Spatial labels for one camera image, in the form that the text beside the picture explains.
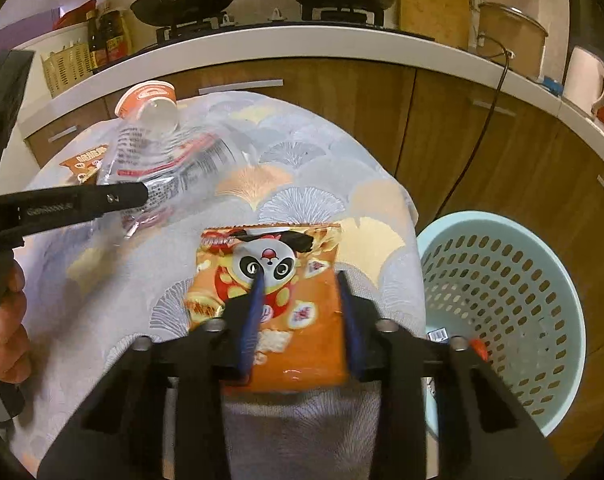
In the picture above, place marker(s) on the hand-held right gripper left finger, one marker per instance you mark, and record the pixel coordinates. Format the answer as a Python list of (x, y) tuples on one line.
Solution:
[(252, 320)]

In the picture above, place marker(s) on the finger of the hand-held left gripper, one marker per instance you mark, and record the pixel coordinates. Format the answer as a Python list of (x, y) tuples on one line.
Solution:
[(82, 202)]

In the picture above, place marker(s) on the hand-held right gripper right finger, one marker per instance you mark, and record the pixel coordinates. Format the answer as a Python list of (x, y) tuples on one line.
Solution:
[(352, 332)]

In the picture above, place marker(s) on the orange panda snack packet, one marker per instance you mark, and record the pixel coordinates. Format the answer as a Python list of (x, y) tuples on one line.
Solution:
[(307, 347)]

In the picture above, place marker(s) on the clear printed plastic bag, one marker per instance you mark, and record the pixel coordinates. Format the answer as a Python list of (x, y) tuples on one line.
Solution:
[(182, 160)]

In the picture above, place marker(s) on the red plastic bag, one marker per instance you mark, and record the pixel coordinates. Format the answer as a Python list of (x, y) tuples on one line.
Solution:
[(479, 350)]

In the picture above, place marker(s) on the teal plastic basket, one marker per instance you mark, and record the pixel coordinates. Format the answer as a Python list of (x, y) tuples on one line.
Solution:
[(507, 280)]

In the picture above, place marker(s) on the person's left hand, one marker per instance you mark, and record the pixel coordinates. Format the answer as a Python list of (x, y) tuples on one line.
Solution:
[(9, 345)]

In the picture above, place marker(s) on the small orange snack packet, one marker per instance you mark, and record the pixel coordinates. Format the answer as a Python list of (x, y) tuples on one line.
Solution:
[(84, 160)]

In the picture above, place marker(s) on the yellow slotted basket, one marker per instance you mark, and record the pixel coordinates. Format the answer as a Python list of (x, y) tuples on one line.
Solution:
[(67, 70)]

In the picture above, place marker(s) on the orange paper cup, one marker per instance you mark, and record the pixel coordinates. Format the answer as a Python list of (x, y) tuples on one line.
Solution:
[(142, 96)]

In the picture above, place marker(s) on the dark sauce bottle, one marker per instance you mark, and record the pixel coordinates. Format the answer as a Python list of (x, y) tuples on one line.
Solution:
[(116, 35), (97, 40)]

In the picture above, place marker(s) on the red packet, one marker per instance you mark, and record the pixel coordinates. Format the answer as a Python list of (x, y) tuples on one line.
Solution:
[(74, 16)]

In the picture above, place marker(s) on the fan-patterned tablecloth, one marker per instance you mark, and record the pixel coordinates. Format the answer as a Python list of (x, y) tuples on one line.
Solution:
[(292, 160)]

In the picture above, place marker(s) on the wooden base cabinets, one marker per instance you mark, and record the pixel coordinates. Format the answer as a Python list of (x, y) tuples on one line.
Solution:
[(482, 170)]

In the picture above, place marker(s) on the black gas stove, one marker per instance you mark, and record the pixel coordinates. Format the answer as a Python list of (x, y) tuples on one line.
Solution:
[(282, 24)]

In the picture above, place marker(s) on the small blue container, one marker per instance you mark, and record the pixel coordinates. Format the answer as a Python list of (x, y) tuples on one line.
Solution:
[(552, 86)]

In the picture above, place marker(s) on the beige rice cooker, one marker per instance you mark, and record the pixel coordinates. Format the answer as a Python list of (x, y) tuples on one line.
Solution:
[(507, 35)]

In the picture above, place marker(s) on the wooden cutting board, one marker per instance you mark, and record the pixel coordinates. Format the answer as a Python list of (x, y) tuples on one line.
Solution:
[(432, 5)]

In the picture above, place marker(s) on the white electric kettle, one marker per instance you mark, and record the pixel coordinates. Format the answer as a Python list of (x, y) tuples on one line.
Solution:
[(584, 82)]

